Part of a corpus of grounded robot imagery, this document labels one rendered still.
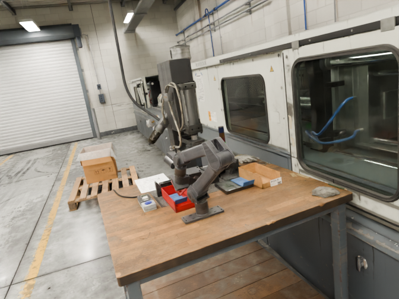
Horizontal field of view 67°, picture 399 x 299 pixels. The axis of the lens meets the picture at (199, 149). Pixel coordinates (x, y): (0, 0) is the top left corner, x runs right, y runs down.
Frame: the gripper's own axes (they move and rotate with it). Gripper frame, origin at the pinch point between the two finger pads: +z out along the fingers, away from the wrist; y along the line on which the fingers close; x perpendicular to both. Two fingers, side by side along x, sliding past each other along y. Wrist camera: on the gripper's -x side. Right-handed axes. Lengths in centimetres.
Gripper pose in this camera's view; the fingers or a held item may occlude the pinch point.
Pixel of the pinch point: (179, 192)
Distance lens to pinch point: 161.2
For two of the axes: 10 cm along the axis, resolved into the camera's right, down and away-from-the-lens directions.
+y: -4.0, -6.4, 6.6
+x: -9.1, 2.1, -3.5
